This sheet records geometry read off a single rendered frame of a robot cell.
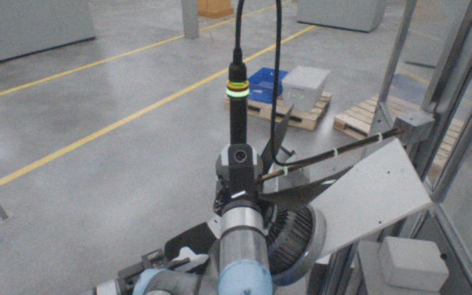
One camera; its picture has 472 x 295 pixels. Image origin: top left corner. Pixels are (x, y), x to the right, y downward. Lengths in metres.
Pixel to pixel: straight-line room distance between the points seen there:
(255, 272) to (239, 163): 0.19
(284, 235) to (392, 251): 0.45
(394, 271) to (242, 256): 0.80
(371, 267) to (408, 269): 0.14
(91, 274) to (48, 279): 0.27
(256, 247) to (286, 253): 0.44
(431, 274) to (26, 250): 2.45
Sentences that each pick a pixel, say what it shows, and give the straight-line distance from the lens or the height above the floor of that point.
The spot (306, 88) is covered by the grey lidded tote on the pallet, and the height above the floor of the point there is 0.45.
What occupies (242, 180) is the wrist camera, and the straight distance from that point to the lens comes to 0.55.
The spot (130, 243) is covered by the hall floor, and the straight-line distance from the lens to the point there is 2.46.
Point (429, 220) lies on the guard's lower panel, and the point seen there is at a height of 0.93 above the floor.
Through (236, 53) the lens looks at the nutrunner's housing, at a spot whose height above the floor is 1.68.
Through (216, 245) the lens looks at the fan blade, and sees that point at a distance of 0.85.
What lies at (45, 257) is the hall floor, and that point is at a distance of 2.63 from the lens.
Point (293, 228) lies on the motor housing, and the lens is 0.92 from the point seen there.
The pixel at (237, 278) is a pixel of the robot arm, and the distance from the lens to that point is 0.45.
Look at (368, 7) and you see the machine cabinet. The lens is 7.67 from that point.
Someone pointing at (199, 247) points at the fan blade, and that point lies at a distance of 1.01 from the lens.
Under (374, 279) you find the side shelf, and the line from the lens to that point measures 1.27.
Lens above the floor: 1.86
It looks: 34 degrees down
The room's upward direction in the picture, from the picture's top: straight up
